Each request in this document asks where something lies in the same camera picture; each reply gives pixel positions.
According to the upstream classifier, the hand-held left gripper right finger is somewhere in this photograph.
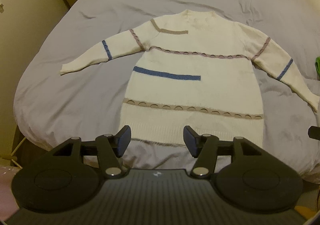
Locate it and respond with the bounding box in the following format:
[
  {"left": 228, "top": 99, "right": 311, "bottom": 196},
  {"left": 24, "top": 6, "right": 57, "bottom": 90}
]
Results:
[{"left": 183, "top": 126, "right": 263, "bottom": 179}]

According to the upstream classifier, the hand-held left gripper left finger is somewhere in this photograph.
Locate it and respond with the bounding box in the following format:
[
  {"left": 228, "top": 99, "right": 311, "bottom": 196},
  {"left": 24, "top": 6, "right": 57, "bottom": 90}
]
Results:
[{"left": 51, "top": 126, "right": 132, "bottom": 179}]

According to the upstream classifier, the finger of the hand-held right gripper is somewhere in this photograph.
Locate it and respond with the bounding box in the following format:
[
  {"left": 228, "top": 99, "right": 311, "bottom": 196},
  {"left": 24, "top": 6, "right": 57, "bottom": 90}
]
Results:
[{"left": 308, "top": 126, "right": 320, "bottom": 138}]

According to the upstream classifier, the cream striped knit sweater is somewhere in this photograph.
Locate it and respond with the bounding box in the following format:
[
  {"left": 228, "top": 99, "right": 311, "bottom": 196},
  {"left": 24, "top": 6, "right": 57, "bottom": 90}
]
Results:
[{"left": 59, "top": 9, "right": 320, "bottom": 152}]

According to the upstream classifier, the bed with grey sheet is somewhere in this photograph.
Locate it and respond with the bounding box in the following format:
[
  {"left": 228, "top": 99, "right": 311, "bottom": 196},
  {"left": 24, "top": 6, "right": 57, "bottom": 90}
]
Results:
[{"left": 14, "top": 0, "right": 320, "bottom": 182}]

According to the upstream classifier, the white cable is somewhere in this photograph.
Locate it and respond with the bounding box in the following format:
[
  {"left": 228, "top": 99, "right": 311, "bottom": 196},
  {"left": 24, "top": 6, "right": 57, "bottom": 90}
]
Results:
[{"left": 0, "top": 137, "right": 27, "bottom": 165}]

